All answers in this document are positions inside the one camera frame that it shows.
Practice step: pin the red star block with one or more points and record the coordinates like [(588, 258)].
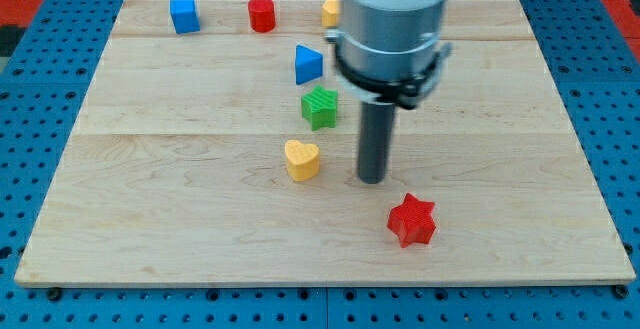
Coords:
[(412, 221)]

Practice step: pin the yellow block behind arm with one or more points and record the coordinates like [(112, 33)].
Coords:
[(330, 13)]

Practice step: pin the yellow heart block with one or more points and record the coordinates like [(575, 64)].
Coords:
[(302, 160)]

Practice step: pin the green star block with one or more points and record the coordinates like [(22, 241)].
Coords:
[(320, 107)]

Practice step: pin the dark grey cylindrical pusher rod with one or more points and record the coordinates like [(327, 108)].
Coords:
[(375, 134)]

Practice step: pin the blue triangle block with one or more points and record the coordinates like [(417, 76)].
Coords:
[(308, 64)]

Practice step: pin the light wooden board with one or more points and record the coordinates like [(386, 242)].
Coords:
[(174, 175)]

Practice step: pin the red cylinder block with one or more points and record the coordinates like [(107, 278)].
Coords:
[(262, 16)]

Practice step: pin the blue cube block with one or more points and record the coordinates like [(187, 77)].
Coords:
[(184, 16)]

